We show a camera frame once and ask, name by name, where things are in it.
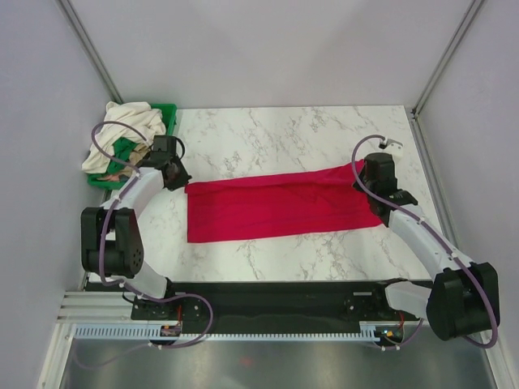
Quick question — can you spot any green plastic bin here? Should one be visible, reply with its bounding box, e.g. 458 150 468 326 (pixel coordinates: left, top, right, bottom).
81 104 177 190

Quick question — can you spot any red t shirt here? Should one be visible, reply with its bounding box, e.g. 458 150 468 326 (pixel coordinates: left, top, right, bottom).
185 164 382 243

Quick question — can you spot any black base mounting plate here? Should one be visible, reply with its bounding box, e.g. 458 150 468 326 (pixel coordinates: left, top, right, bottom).
131 281 416 336

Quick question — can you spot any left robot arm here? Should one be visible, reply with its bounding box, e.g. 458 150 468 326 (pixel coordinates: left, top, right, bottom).
80 135 191 318

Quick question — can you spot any cream white t shirt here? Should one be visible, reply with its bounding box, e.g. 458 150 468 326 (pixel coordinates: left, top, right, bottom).
95 101 166 156

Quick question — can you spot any right aluminium frame post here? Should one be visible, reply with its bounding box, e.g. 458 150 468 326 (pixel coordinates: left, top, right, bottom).
408 0 487 121

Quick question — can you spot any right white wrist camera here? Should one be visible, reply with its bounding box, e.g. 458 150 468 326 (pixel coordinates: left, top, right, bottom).
379 138 404 163

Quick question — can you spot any green t shirt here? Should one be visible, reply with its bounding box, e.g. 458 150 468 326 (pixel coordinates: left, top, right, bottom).
106 138 137 174

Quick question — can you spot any left aluminium frame post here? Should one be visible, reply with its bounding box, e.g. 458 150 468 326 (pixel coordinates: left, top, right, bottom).
55 0 125 104

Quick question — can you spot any beige tan t shirt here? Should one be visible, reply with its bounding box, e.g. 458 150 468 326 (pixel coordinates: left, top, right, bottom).
127 144 151 168

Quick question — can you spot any aluminium frame post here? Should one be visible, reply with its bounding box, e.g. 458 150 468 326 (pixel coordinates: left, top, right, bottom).
55 0 125 104
408 0 487 121

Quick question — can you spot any white slotted cable duct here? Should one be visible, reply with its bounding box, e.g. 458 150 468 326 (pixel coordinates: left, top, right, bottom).
73 323 390 342

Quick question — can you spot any aluminium front rail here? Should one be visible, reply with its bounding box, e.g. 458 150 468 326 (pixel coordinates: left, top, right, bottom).
55 290 500 323

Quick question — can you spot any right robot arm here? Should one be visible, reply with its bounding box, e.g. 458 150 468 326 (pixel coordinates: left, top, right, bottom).
352 152 500 348

